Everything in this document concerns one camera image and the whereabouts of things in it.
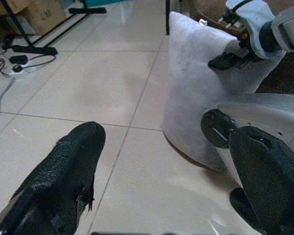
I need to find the black thin furniture leg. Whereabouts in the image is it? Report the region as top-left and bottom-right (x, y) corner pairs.
(165, 0), (171, 36)

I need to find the white power strip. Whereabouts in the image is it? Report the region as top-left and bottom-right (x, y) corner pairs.
(10, 61), (31, 75)

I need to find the black metal floor stand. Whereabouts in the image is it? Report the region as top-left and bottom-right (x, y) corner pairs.
(0, 0), (107, 56)

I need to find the dark brown rug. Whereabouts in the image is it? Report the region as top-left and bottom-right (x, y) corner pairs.
(255, 49), (294, 96)

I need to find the brown cardboard box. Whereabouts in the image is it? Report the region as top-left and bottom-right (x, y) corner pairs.
(0, 0), (67, 37)

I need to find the brown wooden strip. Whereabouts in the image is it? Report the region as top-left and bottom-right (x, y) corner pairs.
(195, 9), (246, 36)

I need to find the teal fabric item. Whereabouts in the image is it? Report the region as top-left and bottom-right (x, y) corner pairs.
(84, 0), (138, 8)

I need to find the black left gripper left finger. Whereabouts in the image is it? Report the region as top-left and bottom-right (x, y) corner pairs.
(0, 121), (106, 235)

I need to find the black power adapter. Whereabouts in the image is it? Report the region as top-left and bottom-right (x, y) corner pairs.
(9, 55), (28, 64)

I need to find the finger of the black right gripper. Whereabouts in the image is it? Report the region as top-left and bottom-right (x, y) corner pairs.
(208, 51), (246, 71)

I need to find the white pillow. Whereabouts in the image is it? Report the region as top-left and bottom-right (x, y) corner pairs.
(161, 11), (286, 172)

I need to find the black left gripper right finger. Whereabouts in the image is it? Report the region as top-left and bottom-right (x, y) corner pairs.
(228, 126), (294, 235)

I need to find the grey cable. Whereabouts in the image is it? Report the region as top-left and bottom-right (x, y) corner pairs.
(0, 75), (16, 134)

